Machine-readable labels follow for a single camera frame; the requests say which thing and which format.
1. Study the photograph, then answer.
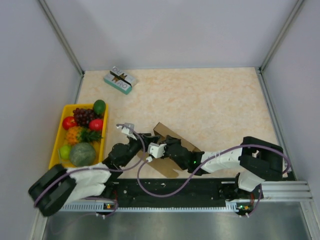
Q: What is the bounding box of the green lime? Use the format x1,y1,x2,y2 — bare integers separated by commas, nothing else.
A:
58,144,72,160

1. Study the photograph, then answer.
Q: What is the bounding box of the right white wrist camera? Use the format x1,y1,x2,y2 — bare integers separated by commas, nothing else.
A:
146,143,166,163

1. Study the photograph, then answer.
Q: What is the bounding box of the dark purple grape bunch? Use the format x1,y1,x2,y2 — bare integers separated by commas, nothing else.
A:
72,108,97,127

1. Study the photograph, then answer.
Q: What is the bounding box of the red tomato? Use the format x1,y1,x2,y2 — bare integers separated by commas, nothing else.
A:
89,118,104,132

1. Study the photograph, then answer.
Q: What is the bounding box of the red apple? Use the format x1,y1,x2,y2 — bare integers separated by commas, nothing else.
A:
62,116,77,131

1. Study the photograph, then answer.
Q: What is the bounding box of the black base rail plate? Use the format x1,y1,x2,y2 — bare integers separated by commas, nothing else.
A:
88,178,263,209

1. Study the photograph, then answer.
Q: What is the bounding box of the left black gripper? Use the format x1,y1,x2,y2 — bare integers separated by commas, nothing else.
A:
121,132,160,167

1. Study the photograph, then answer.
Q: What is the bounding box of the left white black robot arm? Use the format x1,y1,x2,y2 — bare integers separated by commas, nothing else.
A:
28,133,161,217

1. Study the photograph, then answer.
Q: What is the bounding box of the green melon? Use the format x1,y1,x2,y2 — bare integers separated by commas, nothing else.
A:
69,142,96,167

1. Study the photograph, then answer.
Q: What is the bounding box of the grey slotted cable duct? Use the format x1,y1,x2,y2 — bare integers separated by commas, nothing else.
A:
59,200,240,213

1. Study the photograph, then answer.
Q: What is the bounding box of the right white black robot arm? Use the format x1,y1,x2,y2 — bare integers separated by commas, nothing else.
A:
159,135,291,198

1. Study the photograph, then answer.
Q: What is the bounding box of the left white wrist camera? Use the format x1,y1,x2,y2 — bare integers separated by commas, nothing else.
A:
116,122,137,140

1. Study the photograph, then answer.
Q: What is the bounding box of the yellow plastic tray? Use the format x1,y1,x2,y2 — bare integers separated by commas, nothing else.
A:
48,103,108,169

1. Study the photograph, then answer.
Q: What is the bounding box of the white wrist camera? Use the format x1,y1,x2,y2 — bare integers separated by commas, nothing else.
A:
146,143,166,163
116,122,137,140

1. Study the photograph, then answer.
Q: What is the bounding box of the brown cardboard box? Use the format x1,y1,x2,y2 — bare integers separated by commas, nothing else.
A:
142,122,204,179

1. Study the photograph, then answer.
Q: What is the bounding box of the green avocado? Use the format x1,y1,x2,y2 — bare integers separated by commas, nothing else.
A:
92,99,106,115

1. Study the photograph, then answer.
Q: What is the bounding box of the orange bumpy fruit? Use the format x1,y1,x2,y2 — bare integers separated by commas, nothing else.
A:
65,126,84,146

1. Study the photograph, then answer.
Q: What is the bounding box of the white teal printed carton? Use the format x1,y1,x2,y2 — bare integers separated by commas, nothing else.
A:
103,66,138,95

